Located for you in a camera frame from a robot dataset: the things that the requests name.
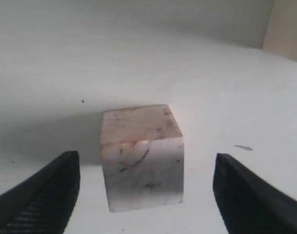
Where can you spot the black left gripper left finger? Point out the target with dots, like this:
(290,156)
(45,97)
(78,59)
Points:
(44,202)

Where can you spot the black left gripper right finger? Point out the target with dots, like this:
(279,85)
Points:
(248,204)

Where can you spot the small wooden cube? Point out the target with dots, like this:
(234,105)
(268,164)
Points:
(142,155)

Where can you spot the large pale wooden cube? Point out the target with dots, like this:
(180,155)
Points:
(281,34)

